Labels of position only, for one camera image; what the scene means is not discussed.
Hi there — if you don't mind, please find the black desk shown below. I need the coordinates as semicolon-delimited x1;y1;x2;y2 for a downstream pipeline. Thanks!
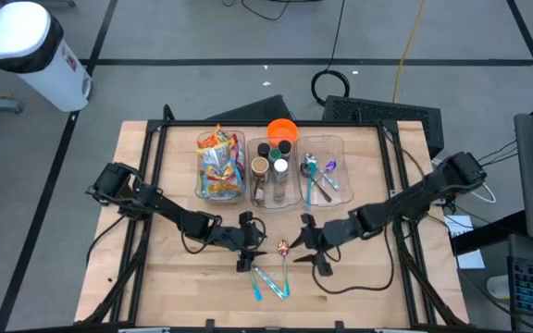
451;210;533;333

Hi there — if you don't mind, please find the red Maruchan ramen packet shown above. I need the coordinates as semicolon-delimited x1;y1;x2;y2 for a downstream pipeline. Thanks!
230;132;246;173

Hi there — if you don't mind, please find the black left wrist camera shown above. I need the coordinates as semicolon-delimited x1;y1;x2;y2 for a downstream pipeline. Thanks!
213;224;244;253

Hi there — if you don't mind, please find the white paper sheet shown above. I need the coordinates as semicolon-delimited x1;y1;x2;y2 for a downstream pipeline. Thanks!
444;214;470;241
455;248;486;270

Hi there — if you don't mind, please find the iridescent spoon patterned blue handle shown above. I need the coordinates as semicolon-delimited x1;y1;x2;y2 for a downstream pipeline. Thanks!
248;269;263;302
277;239;291;298

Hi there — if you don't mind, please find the clear plastic bin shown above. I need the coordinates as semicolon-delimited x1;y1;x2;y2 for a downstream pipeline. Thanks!
296;133;354;208
194;129;248;205
246;136;302;210

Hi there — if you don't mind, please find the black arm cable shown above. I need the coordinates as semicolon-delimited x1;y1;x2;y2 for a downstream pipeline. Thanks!
311;226;396;296
85;215;128;267

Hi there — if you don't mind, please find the yellow white ramen packet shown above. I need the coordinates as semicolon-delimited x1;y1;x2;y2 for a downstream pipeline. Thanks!
200;143;233;168

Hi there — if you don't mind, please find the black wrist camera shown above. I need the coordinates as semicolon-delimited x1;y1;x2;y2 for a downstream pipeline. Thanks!
330;215;365;246
213;224;244;253

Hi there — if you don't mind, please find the white trash can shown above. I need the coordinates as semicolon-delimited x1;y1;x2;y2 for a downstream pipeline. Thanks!
0;0;93;114

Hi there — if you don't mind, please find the yellow hanging cable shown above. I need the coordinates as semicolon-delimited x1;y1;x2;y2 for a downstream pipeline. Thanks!
390;0;428;104

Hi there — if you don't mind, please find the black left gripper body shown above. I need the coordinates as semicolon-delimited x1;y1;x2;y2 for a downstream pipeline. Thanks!
237;211;267;273

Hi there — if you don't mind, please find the orange ramen packet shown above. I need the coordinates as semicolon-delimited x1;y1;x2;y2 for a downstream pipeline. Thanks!
195;123;236;150

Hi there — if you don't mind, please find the orange plastic bowl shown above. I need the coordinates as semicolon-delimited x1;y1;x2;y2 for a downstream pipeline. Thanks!
266;117;300;145

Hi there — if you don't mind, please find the small cork stoppered jar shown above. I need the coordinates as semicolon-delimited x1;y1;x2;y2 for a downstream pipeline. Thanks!
273;174;290;203

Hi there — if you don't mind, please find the yellow Maruchan ramen packet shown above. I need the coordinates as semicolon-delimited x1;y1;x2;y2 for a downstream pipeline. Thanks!
204;159;245;199

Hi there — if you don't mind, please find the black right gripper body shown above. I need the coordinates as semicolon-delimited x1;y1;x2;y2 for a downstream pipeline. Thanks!
301;213;335;278

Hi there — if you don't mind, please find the black angled panel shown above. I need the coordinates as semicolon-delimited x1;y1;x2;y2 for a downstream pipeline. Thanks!
205;94;291;122

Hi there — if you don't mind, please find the black table frame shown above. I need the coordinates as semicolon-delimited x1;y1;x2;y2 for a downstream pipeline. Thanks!
76;104;469;330

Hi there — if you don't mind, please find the black hanging cable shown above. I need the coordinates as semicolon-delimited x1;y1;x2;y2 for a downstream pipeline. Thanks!
310;0;352;108

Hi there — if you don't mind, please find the black floor cable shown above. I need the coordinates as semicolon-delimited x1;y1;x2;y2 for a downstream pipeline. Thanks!
221;0;280;22

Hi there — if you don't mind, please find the tan lid jar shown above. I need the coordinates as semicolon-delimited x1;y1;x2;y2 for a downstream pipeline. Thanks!
250;155;271;178

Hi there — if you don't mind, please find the white computer mouse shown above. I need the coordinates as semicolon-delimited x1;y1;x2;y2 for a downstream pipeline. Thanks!
486;274;512;301

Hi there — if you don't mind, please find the dark metal spoon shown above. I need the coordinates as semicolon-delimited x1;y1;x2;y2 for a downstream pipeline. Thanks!
299;162;334;204

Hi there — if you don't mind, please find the purple bowl spoon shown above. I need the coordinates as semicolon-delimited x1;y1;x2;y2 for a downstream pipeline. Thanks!
313;159;339;186

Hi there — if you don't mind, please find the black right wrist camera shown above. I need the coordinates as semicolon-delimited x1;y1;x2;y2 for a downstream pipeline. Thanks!
330;215;365;246

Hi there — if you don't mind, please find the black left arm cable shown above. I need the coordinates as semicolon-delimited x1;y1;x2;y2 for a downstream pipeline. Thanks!
85;215;128;267

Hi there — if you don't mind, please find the white lid spice jar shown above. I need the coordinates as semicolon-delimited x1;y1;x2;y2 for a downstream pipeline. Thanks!
272;157;291;176

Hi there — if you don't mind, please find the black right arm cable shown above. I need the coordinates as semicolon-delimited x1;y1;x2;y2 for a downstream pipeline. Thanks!
311;226;396;296

